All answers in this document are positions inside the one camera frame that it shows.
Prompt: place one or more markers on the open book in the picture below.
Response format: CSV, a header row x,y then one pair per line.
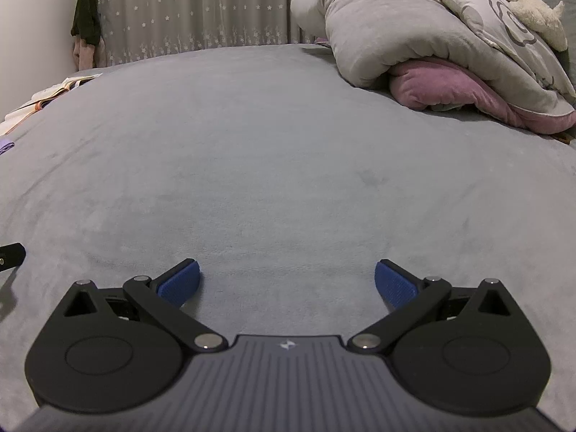
x,y
49,92

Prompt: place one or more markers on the printed grey quilt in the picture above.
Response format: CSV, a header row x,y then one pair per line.
x,y
495,4

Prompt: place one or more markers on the pink pillow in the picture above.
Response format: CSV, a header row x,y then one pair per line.
x,y
441,85

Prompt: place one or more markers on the grey duvet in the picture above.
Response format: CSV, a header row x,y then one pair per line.
x,y
382,31

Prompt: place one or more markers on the white plush toy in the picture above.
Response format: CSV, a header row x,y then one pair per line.
x,y
531,4

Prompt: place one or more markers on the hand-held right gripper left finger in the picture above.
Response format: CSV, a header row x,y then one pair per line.
x,y
182,281

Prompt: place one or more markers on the dark hanging garment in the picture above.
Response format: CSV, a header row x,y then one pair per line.
x,y
85,9

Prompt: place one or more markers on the pink hanging garment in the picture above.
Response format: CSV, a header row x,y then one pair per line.
x,y
87,54

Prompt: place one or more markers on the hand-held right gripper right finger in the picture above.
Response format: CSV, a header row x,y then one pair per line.
x,y
396,283

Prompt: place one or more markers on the grey star-patterned curtain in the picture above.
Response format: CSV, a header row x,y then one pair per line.
x,y
189,4

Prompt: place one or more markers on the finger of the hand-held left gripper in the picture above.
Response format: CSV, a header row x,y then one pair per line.
x,y
11,254

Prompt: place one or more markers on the purple garment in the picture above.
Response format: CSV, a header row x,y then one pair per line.
x,y
5,147

